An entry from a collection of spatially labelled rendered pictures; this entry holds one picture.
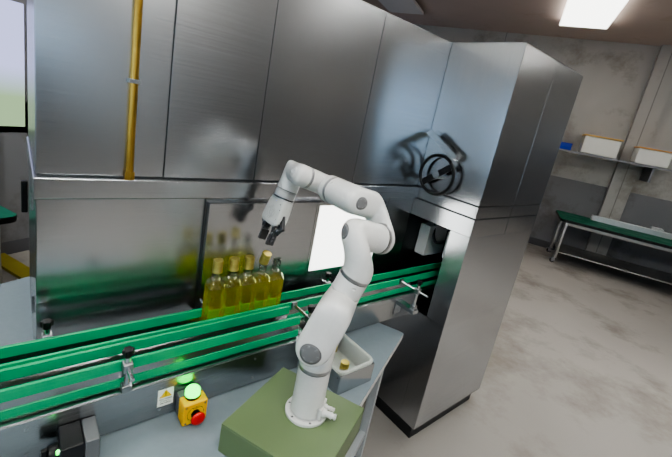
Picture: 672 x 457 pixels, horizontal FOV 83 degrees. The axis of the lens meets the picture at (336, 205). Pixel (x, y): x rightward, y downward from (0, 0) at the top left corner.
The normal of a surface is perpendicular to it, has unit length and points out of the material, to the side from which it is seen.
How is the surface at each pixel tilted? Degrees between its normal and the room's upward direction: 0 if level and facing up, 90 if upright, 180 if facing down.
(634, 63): 90
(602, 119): 90
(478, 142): 90
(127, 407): 90
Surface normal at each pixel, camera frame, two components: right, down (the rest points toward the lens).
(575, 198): -0.43, 0.14
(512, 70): -0.76, 0.01
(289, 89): 0.62, 0.30
